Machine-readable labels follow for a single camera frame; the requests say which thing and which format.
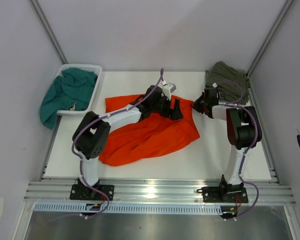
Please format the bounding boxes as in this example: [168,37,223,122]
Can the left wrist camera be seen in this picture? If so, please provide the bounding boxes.
[161,80,177,101]

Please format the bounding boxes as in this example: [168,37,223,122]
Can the orange shorts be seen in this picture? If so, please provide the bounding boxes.
[98,95,200,167]

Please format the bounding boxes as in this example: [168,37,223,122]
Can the white slotted cable duct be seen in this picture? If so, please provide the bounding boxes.
[34,201,223,216]

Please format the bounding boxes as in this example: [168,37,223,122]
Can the aluminium mounting rail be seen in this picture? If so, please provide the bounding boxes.
[24,178,296,206]

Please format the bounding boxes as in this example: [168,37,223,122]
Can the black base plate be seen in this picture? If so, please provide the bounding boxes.
[69,184,115,201]
[196,185,249,204]

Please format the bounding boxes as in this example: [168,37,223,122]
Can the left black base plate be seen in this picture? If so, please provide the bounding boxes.
[69,184,115,201]

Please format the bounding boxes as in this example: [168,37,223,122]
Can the left corner aluminium post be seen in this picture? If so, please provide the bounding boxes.
[28,0,68,64]

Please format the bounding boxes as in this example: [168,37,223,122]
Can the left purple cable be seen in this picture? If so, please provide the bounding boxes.
[71,68,165,221]

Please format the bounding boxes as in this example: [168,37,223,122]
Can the right corner aluminium post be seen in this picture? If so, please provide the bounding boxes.
[246,0,296,77]

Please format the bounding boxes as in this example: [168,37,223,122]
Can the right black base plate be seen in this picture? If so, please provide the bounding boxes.
[196,185,249,204]

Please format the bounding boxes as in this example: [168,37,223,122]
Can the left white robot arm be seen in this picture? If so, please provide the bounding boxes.
[71,84,184,200]

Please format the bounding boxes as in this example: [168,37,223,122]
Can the teal shorts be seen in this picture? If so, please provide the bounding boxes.
[39,67,98,130]

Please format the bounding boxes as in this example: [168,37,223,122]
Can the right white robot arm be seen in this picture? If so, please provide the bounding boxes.
[192,87,262,202]

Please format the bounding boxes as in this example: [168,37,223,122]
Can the olive green folded shorts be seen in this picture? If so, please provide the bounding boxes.
[205,61,251,105]

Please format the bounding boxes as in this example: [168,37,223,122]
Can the corner aluminium post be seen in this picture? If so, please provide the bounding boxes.
[246,0,296,77]
[28,0,68,64]

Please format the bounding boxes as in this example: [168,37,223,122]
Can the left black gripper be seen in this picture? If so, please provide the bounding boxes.
[151,95,183,122]

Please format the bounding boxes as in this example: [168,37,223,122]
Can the white plastic basket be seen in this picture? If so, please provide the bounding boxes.
[53,63,103,116]

